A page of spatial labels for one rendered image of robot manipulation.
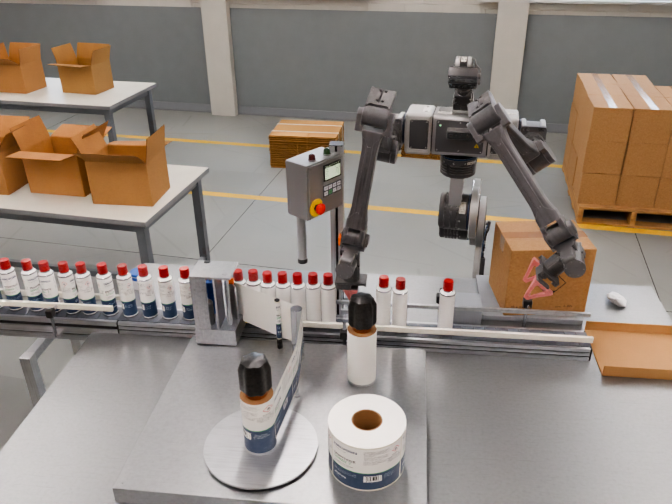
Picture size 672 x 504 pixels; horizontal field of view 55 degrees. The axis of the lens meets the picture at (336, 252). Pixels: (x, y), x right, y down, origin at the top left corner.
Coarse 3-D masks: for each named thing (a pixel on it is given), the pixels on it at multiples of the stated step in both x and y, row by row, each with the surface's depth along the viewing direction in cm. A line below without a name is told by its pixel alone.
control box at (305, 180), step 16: (288, 160) 206; (304, 160) 206; (320, 160) 206; (288, 176) 208; (304, 176) 203; (320, 176) 207; (288, 192) 211; (304, 192) 206; (320, 192) 209; (336, 192) 216; (288, 208) 214; (304, 208) 209
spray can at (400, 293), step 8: (400, 280) 216; (400, 288) 217; (392, 296) 220; (400, 296) 217; (392, 304) 221; (400, 304) 219; (392, 312) 222; (400, 312) 220; (392, 320) 224; (400, 320) 222
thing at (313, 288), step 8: (312, 272) 221; (312, 280) 220; (312, 288) 220; (320, 288) 223; (312, 296) 222; (320, 296) 224; (312, 304) 223; (320, 304) 225; (312, 312) 225; (320, 312) 227; (312, 320) 227; (320, 320) 228
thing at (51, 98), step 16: (48, 80) 606; (0, 96) 556; (16, 96) 555; (32, 96) 555; (48, 96) 554; (64, 96) 553; (80, 96) 553; (96, 96) 552; (112, 96) 551; (128, 96) 551; (144, 96) 584; (64, 112) 542; (80, 112) 538; (96, 112) 535; (112, 112) 537; (112, 128) 538
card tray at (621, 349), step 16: (608, 336) 229; (624, 336) 229; (640, 336) 229; (656, 336) 229; (608, 352) 221; (624, 352) 221; (640, 352) 221; (656, 352) 221; (608, 368) 209; (624, 368) 208; (640, 368) 208; (656, 368) 207
